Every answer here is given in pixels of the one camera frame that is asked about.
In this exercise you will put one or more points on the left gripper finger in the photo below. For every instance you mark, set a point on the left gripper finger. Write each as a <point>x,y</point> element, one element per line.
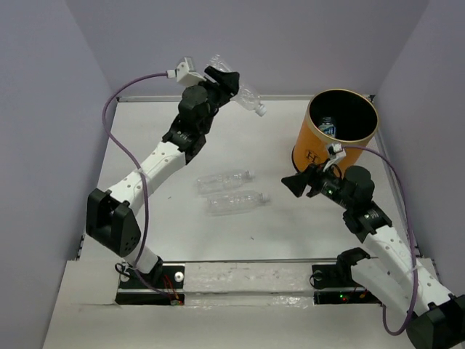
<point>214,74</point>
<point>230,82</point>

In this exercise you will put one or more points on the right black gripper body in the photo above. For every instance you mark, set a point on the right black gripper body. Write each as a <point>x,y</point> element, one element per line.
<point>327,182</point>

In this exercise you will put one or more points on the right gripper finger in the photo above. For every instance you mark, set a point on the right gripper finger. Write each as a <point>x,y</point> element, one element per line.
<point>299,189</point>
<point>301,178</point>

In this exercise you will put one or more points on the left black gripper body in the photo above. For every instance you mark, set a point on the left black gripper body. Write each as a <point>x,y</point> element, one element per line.
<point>216,95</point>

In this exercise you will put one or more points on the clear bottle blue cap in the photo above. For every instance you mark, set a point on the clear bottle blue cap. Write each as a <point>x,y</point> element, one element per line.
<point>215,183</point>
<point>247,96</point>
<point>236,202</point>

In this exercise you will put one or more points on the labelled clear plastic bottle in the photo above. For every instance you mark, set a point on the labelled clear plastic bottle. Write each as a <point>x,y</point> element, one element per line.
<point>327,125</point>

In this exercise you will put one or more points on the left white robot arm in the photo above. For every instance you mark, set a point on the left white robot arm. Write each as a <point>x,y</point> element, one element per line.
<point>111,213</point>

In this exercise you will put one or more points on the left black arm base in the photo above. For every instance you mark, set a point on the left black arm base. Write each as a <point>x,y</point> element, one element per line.
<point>164,286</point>

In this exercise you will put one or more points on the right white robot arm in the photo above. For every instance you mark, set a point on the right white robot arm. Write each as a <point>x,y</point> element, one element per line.
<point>385,265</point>

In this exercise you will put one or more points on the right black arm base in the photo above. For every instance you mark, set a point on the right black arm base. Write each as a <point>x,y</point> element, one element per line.
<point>333,283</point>

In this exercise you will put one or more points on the orange cylindrical bin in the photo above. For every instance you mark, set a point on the orange cylindrical bin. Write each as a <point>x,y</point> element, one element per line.
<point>357,121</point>

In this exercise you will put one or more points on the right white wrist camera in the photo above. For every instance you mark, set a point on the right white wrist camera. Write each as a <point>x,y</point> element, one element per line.
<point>336,153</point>

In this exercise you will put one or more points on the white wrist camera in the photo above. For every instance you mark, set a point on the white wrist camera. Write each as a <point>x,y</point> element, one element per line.
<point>336,153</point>
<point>185,73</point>

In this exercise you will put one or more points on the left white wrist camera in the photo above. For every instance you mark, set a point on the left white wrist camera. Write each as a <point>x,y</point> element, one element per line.
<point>185,73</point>

